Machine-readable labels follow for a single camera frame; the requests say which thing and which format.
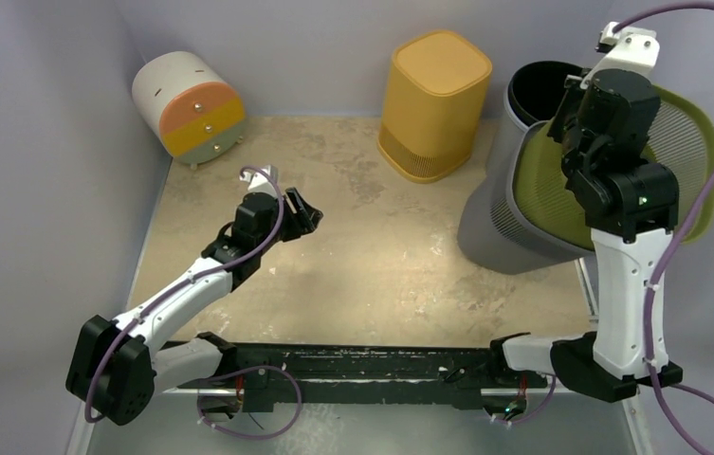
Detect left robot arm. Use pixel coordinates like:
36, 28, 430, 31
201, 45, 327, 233
65, 188, 324, 426

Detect grey plastic basket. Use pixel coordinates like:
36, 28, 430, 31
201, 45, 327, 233
457, 121, 594, 275

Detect orange plastic mesh basket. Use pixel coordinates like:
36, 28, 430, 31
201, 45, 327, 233
376, 29, 493, 183

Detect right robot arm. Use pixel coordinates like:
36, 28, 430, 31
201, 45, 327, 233
486, 69, 682, 403

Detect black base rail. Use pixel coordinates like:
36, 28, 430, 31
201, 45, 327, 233
178, 342, 549, 412

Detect white cylindrical drawer cabinet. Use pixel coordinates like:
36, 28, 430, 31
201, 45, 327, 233
131, 51, 247, 169

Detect green slotted plastic basket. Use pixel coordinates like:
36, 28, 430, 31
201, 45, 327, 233
512, 86, 714, 250

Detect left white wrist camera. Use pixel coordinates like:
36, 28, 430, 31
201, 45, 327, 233
240, 165, 279, 198

